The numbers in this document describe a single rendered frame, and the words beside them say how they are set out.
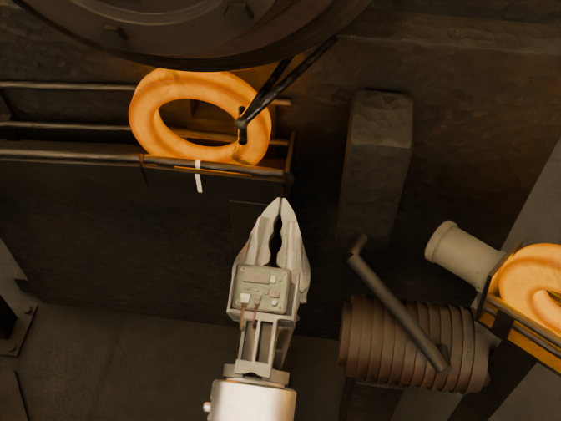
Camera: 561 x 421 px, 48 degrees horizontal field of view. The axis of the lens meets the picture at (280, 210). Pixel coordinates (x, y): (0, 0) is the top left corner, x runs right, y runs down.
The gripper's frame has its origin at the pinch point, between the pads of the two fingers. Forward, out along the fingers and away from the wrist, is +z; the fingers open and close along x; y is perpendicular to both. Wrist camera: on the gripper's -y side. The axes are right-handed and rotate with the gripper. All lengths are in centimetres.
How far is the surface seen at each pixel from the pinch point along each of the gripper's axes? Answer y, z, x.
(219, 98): 2.9, 12.4, 9.1
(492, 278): -2.4, -4.7, -25.7
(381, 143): 1.7, 9.3, -11.1
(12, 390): -70, -26, 59
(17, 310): -76, -8, 65
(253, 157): -6.9, 9.2, 5.2
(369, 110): 0.4, 14.1, -9.3
